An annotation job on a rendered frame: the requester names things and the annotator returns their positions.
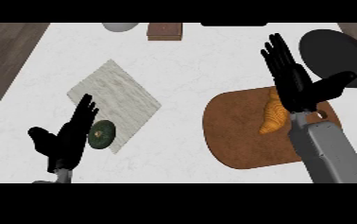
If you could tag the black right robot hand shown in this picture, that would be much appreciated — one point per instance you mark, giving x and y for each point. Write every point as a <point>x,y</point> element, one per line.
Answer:
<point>292,82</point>

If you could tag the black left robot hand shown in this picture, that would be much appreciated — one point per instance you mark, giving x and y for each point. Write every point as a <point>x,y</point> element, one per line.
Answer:
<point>69,136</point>

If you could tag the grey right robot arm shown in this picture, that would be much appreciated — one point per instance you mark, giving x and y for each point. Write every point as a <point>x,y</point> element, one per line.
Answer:
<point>323,150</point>

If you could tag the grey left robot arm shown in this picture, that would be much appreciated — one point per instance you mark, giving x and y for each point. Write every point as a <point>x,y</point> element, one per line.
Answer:
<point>61,176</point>

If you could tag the golden croissant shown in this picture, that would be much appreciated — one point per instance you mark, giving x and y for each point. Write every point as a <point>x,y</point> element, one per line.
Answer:
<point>273,114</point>

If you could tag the black round pan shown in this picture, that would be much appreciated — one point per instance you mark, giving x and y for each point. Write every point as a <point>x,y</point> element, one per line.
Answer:
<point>328,53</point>

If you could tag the brown wooden cutting board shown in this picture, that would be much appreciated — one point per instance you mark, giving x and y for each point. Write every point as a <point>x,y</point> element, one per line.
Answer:
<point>242,130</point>

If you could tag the dark green squash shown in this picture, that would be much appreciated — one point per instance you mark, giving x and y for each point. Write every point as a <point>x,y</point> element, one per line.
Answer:
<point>102,134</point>

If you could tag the brown wooden box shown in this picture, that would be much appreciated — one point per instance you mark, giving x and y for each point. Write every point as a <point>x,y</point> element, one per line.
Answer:
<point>164,31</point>

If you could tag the grey round bowl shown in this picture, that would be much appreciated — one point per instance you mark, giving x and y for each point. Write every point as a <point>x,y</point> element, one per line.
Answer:
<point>121,26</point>

